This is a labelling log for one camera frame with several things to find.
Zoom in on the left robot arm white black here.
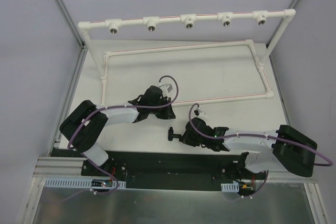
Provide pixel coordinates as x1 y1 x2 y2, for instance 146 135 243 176
59 83 176 176

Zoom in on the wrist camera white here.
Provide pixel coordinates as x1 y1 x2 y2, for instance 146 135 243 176
159 84 173 97
194 107 207 120

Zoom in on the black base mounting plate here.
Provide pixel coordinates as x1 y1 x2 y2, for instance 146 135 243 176
49 148 266 190

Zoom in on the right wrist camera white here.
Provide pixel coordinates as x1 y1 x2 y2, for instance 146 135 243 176
194 107 207 120

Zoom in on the white cable duct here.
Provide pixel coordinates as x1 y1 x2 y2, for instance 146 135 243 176
45 178 117 190
220 182 239 193

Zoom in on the left white cable duct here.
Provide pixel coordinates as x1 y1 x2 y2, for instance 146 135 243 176
45 178 117 190

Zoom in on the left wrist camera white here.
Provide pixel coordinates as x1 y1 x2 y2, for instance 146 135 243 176
159 84 173 97

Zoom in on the white PVC pipe frame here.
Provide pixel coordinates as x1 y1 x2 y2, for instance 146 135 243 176
78 9 296 105

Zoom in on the black L-shaped faucet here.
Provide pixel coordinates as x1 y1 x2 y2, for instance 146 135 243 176
167 127 182 141

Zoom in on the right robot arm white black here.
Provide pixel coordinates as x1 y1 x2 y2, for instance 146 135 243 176
179 118 317 179

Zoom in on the right white cable duct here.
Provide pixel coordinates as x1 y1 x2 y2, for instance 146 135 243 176
220 182 239 193

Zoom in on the left aluminium frame post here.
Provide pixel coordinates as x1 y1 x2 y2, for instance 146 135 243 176
47 0 87 156

